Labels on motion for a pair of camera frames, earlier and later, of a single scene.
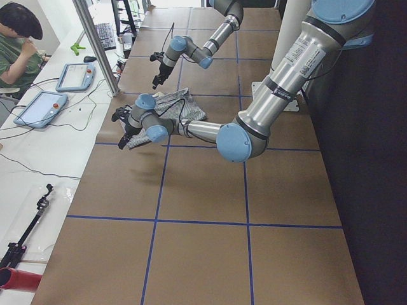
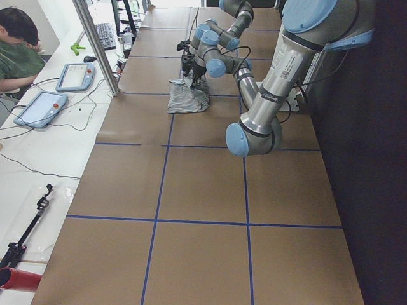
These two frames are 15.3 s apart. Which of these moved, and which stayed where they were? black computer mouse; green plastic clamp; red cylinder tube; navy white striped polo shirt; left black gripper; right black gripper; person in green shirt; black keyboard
Moved: navy white striped polo shirt; left black gripper; right black gripper
Stayed: black computer mouse; green plastic clamp; black keyboard; red cylinder tube; person in green shirt
